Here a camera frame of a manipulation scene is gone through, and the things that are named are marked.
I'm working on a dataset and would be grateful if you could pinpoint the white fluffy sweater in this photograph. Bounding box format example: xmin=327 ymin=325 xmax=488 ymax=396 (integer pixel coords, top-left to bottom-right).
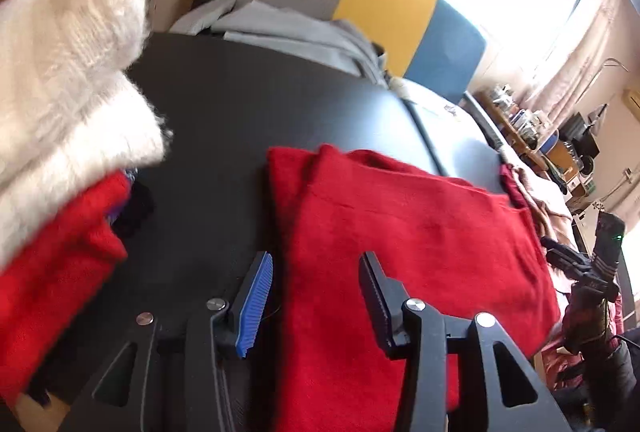
xmin=0 ymin=0 xmax=169 ymax=273

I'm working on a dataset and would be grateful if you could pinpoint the black monitor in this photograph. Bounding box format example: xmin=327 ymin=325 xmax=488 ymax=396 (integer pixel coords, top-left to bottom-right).
xmin=559 ymin=111 xmax=602 ymax=159

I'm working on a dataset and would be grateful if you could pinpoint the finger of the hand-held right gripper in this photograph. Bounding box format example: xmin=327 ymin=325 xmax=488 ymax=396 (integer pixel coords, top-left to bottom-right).
xmin=540 ymin=237 xmax=594 ymax=265
xmin=546 ymin=250 xmax=594 ymax=285

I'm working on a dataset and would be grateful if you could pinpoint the beige pink cloth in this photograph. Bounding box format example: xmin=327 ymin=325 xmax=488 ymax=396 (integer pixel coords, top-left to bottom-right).
xmin=500 ymin=147 xmax=574 ymax=243

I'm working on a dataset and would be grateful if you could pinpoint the dark red garment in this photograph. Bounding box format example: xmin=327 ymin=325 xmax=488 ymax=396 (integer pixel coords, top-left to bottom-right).
xmin=499 ymin=163 xmax=539 ymax=213

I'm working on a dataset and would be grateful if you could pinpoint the grey garment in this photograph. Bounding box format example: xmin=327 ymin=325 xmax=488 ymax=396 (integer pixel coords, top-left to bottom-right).
xmin=169 ymin=0 xmax=392 ymax=88

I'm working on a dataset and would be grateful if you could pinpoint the wooden desk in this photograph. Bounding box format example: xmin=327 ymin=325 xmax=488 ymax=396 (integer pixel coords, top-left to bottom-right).
xmin=471 ymin=88 xmax=552 ymax=169

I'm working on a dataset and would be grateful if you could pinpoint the beige air conditioner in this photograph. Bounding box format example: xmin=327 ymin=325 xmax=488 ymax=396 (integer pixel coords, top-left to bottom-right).
xmin=621 ymin=89 xmax=640 ymax=119

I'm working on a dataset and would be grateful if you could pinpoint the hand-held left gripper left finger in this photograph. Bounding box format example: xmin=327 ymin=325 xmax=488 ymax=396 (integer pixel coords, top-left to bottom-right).
xmin=62 ymin=251 xmax=274 ymax=432

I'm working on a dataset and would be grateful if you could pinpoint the white deer print pillow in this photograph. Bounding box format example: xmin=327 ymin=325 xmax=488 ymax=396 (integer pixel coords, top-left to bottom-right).
xmin=389 ymin=76 xmax=467 ymax=119

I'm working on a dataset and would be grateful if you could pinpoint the patterned beige curtain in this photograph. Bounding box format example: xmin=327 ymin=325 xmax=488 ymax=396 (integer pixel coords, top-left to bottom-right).
xmin=519 ymin=0 xmax=632 ymax=123

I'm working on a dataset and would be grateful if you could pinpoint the red knit sweater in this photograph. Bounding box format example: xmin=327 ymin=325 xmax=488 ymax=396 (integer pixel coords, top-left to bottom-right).
xmin=265 ymin=144 xmax=562 ymax=432

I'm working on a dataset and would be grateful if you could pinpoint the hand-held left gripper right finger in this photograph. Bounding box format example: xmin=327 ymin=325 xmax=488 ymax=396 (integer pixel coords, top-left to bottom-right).
xmin=358 ymin=251 xmax=571 ymax=432

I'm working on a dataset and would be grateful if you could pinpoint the bright red folded garment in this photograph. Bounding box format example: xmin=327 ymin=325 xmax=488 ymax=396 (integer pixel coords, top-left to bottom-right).
xmin=0 ymin=171 xmax=134 ymax=406

